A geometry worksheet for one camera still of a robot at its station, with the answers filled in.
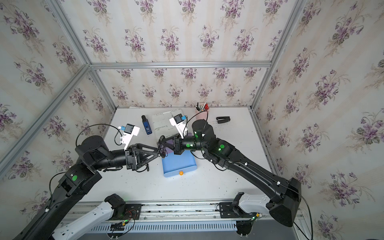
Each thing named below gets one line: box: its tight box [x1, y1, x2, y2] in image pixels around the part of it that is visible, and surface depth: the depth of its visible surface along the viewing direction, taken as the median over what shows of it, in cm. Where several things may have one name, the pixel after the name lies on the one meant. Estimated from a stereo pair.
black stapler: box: [216, 116, 231, 124], surface depth 113 cm
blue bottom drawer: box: [162, 149, 197, 178], surface depth 88 cm
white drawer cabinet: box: [152, 108, 184, 140], surface depth 84 cm
